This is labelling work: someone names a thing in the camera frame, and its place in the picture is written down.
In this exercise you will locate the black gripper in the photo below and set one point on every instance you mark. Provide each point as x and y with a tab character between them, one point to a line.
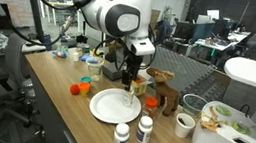
134	63

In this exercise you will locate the orange lid dough container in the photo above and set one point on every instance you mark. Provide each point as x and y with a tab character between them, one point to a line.
84	88

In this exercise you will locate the white paper plate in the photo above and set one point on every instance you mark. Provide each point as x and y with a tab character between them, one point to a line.
106	107

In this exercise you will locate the open yellow cardboard box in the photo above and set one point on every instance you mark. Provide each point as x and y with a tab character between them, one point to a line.
141	88

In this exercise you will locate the orange lid spice jar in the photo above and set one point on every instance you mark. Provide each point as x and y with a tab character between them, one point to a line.
150	106

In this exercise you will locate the brown moose plush toy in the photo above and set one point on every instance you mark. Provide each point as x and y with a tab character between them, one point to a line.
167	93

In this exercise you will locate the yellow squeeze bottle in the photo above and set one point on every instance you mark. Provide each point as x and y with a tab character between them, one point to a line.
97	53

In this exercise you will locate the teal lid dough container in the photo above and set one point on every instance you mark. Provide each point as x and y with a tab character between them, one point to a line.
85	79

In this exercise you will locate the blue cloth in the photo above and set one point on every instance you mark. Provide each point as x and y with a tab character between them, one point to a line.
84	57

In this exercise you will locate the white pill bottle blue label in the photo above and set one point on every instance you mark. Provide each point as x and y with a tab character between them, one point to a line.
121	139
144	131

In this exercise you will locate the red ball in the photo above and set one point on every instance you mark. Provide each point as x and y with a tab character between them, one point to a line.
74	89

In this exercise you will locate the jar with green label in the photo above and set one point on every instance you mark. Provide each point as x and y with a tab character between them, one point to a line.
83	47

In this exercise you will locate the small white cup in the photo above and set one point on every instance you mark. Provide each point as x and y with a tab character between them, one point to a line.
75	56

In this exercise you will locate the black dustpan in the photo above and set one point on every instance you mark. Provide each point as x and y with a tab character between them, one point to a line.
81	38

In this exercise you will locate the tall brown cardboard box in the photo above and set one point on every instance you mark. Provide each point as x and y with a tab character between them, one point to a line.
155	18

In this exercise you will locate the clear plastic cup green rim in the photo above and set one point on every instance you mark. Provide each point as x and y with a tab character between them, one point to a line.
193	107

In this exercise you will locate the white paper cup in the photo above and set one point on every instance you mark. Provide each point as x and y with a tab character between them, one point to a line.
183	127

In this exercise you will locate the blue and orange toy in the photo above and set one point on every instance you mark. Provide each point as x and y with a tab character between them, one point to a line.
59	53

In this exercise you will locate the blue desk partition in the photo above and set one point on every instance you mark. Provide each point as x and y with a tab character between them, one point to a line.
202	31

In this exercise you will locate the dried brown peel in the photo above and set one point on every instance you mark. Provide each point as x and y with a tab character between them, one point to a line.
210	121

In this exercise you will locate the white office desk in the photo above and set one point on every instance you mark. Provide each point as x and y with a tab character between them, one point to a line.
214	44

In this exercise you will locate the blue bin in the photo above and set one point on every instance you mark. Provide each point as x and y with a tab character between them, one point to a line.
47	42

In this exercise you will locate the grey side desk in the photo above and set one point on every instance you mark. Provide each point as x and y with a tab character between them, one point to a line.
33	48

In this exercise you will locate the grey office chair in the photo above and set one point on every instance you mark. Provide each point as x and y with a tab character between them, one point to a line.
13	62

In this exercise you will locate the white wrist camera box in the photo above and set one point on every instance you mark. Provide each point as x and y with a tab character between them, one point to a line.
142	46

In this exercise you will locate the black slanted post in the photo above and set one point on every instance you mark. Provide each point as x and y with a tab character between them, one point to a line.
35	11

